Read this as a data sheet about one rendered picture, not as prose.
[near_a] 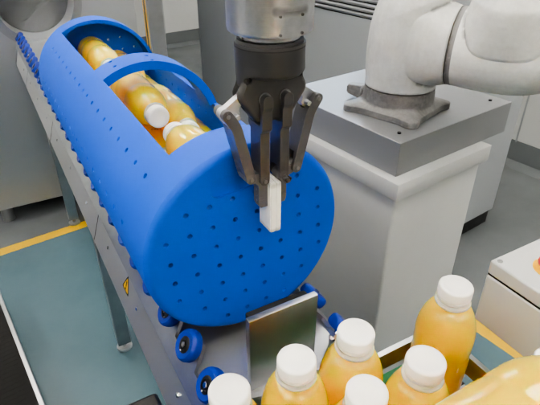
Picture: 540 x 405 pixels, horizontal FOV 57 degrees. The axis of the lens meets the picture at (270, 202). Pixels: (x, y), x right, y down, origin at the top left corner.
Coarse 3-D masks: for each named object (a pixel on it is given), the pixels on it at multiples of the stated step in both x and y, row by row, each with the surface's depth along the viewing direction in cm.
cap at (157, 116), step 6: (150, 108) 86; (156, 108) 86; (162, 108) 86; (150, 114) 86; (156, 114) 86; (162, 114) 87; (168, 114) 87; (150, 120) 86; (156, 120) 87; (162, 120) 88; (168, 120) 88; (156, 126) 87; (162, 126) 88
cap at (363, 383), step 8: (360, 376) 46; (368, 376) 46; (352, 384) 45; (360, 384) 45; (368, 384) 45; (376, 384) 45; (384, 384) 45; (352, 392) 45; (360, 392) 45; (368, 392) 45; (376, 392) 45; (384, 392) 45; (352, 400) 44; (360, 400) 44; (368, 400) 44; (376, 400) 44; (384, 400) 44
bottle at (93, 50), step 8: (88, 40) 121; (96, 40) 120; (80, 48) 121; (88, 48) 117; (96, 48) 114; (104, 48) 114; (88, 56) 115; (96, 56) 112; (104, 56) 112; (112, 56) 113; (96, 64) 112
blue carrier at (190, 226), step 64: (64, 64) 103; (128, 64) 88; (64, 128) 100; (128, 128) 71; (128, 192) 64; (192, 192) 57; (320, 192) 68; (192, 256) 62; (256, 256) 68; (320, 256) 74; (192, 320) 67
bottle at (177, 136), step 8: (176, 128) 75; (184, 128) 74; (192, 128) 74; (168, 136) 75; (176, 136) 73; (184, 136) 72; (192, 136) 72; (168, 144) 74; (176, 144) 72; (168, 152) 74
